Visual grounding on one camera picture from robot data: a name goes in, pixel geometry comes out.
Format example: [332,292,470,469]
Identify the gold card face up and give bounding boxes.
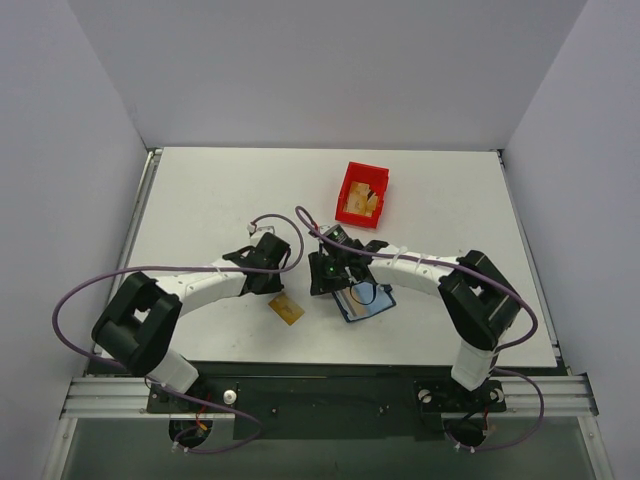
[268,293,305,326]

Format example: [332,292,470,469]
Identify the blue leather card holder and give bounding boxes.
[332,282,397,323]

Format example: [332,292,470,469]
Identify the gold card magnetic stripe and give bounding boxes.
[344,290,372,322]

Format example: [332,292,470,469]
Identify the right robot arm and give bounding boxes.
[308,225,521,409]

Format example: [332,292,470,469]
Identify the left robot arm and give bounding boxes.
[91,231,291,412]

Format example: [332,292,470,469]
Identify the gold cards in bin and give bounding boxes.
[343,181,381,218]

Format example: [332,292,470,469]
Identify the red plastic bin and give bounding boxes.
[335,162,389,229]

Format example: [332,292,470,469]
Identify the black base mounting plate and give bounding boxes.
[147,362,506,441]

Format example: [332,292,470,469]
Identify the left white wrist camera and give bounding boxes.
[247,223,275,244]

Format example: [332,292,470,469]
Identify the aluminium frame rail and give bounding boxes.
[60,377,149,419]

